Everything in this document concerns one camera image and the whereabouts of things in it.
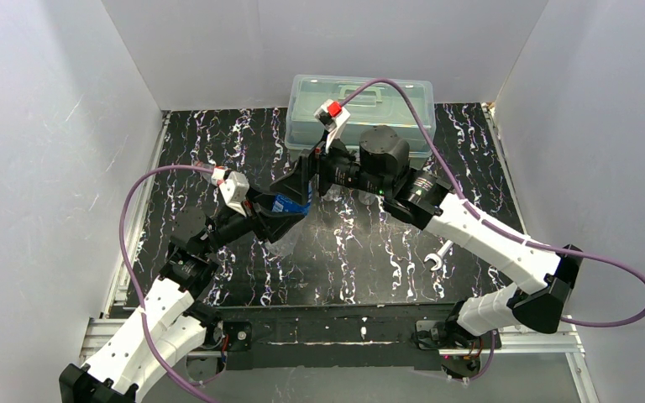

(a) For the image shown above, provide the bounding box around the blue label plastic bottle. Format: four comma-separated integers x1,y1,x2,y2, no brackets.
265,186,312,257

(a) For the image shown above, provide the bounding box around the clear unlabelled plastic bottle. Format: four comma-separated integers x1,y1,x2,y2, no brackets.
358,191,380,206

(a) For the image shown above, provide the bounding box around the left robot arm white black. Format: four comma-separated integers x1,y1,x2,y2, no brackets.
59,189,306,402

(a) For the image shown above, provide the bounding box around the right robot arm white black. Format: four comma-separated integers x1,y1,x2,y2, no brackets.
270,125,581,338

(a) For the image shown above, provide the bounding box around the translucent plastic storage box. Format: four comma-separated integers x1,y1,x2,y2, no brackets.
285,75,436,169

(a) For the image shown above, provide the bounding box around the silver open-end wrench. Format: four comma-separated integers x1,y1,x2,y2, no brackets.
423,240,454,272

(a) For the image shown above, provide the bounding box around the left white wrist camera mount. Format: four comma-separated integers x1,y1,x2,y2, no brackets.
210,166,249,217

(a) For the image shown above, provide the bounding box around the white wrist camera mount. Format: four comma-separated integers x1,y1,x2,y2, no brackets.
210,166,249,217
314,99,351,152

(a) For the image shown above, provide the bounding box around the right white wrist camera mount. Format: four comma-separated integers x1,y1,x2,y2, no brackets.
314,99,351,152

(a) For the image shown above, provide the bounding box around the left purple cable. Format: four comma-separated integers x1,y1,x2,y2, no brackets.
118,164,223,403

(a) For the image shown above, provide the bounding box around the purple cable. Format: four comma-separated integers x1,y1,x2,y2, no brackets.
340,77,645,385
118,164,223,403

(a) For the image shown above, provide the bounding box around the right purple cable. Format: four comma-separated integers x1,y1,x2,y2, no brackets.
340,77,645,385

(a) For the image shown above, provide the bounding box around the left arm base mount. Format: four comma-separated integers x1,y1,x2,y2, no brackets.
190,321,253,355

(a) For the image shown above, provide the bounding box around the aluminium frame rail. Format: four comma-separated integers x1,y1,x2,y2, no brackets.
77,317,600,403

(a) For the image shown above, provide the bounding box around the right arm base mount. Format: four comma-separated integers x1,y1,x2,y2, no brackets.
411,320,502,384

